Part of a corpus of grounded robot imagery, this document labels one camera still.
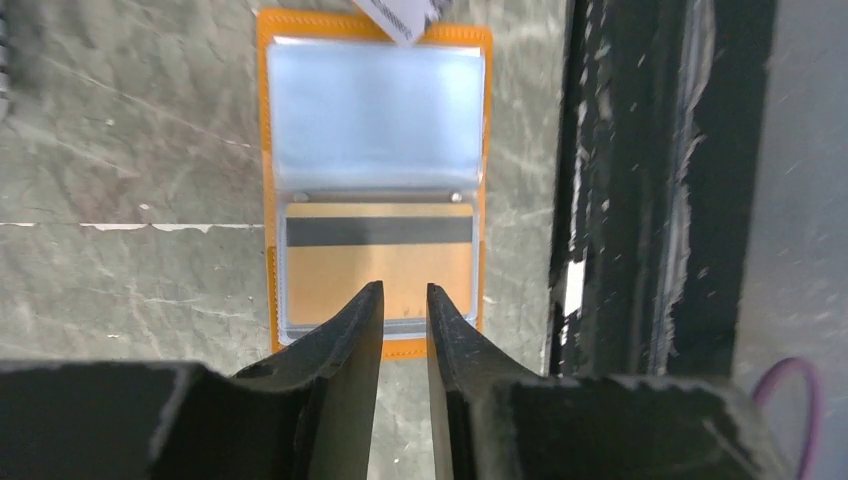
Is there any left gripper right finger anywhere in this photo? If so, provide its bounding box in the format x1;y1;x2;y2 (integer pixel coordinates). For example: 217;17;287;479
426;284;789;479

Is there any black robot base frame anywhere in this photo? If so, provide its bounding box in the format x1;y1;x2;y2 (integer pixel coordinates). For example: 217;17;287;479
546;1;778;378

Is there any gold striped card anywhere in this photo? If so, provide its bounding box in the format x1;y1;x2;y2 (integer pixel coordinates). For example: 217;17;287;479
277;203;479;327

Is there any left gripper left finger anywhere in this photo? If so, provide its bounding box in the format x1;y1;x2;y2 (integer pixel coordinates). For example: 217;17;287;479
1;281;384;479

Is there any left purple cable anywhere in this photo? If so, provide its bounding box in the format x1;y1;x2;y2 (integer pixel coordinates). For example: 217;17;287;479
752;357;825;480

